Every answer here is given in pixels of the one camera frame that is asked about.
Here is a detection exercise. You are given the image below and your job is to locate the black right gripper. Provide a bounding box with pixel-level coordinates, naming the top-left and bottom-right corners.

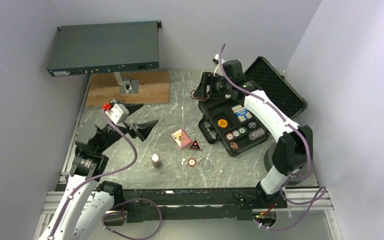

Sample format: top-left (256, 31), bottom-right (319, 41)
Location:
top-left (193, 71), bottom-right (233, 99)

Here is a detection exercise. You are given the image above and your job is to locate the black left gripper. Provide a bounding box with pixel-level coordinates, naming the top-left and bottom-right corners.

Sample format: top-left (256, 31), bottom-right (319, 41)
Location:
top-left (96, 102), bottom-right (158, 153)

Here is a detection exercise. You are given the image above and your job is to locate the black poker set case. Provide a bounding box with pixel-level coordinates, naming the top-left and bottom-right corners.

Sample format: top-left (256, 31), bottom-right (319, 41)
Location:
top-left (198, 56), bottom-right (308, 157)

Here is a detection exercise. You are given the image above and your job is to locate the red playing card deck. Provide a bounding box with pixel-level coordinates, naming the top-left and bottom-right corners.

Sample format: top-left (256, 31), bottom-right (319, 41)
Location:
top-left (170, 128), bottom-right (192, 149)

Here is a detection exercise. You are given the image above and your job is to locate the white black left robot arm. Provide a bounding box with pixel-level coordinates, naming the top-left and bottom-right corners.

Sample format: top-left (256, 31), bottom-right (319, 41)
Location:
top-left (39, 99), bottom-right (158, 240)

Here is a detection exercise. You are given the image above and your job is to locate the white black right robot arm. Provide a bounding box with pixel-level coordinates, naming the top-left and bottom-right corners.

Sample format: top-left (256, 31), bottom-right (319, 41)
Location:
top-left (191, 57), bottom-right (313, 208)

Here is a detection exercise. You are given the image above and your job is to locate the orange round dealer button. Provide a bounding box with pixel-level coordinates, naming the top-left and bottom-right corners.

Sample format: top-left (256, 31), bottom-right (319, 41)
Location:
top-left (217, 118), bottom-right (229, 129)

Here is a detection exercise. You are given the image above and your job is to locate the brown wooden board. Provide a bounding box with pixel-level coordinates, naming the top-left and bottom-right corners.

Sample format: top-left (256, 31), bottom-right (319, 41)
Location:
top-left (85, 71), bottom-right (170, 107)

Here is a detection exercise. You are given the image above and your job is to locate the blue playing card deck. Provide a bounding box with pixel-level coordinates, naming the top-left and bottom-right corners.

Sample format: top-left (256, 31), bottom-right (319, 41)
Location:
top-left (231, 104), bottom-right (253, 123)

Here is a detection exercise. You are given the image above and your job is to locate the red black triangle button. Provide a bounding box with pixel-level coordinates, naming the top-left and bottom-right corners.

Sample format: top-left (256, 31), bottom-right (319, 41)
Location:
top-left (187, 139), bottom-right (203, 151)

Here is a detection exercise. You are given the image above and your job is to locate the single red poker chip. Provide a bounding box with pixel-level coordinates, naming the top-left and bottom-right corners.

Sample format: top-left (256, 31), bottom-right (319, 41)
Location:
top-left (187, 158), bottom-right (197, 167)

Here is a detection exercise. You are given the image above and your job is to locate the clear round plastic disc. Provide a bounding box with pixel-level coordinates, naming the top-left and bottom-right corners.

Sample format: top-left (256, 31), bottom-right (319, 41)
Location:
top-left (198, 158), bottom-right (214, 173)

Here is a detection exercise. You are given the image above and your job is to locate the poker chips row in case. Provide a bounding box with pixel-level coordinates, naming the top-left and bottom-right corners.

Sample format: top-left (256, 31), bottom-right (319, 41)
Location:
top-left (225, 121), bottom-right (267, 151)

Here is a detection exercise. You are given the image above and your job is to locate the dark green rack unit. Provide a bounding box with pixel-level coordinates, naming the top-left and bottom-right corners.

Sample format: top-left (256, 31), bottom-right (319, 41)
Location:
top-left (46, 20), bottom-right (162, 77)

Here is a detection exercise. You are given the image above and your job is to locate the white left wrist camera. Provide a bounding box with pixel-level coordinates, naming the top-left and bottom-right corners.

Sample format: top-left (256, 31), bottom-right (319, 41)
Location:
top-left (101, 99), bottom-right (130, 126)

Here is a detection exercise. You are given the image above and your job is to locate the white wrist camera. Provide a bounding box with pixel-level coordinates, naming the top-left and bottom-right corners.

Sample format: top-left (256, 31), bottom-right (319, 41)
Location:
top-left (212, 53), bottom-right (225, 76)
top-left (101, 99), bottom-right (130, 126)

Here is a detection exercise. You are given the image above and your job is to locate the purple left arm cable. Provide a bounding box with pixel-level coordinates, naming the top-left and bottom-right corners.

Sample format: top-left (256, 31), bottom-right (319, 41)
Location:
top-left (47, 109), bottom-right (163, 240)

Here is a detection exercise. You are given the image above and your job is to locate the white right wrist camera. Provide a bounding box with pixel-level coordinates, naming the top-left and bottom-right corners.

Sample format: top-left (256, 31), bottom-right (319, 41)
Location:
top-left (212, 53), bottom-right (225, 76)

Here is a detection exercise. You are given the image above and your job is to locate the silver metal stand bracket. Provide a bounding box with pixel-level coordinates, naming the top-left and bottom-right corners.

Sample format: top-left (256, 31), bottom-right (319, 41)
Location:
top-left (113, 72), bottom-right (140, 95)

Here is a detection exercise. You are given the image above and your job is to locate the black aluminium mounting rail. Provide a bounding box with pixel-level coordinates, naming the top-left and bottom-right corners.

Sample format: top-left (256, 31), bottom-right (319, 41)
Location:
top-left (41, 187), bottom-right (334, 223)

